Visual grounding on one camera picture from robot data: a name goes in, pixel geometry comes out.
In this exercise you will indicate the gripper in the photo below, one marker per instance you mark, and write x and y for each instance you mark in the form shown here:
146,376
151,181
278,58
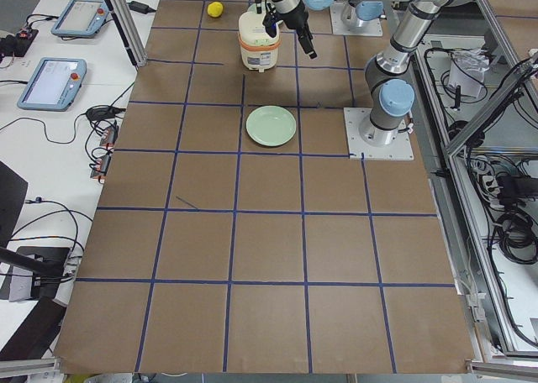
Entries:
297,18

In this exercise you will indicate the white rice cooker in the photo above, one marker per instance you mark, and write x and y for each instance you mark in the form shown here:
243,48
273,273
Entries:
258,49

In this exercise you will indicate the yellow toy lemon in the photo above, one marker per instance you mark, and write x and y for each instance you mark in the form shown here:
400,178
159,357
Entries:
215,9

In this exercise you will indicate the green plate near lemon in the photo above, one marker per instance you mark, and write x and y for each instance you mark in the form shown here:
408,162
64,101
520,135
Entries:
271,126

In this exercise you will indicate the black power adapter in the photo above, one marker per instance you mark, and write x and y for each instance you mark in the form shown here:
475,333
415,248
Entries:
140,7

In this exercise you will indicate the teach pendant far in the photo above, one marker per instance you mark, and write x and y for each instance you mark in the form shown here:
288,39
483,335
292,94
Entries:
81,19

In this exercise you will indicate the teach pendant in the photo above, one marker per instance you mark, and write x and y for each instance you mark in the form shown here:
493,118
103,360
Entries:
53,85
81,19

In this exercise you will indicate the teach pendant near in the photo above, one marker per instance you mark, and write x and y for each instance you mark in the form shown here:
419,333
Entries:
53,85

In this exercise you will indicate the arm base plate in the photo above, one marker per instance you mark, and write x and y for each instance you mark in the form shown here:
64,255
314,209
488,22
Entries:
362,20
367,142

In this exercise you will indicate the aluminium frame post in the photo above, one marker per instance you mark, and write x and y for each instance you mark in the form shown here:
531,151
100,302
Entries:
128,32

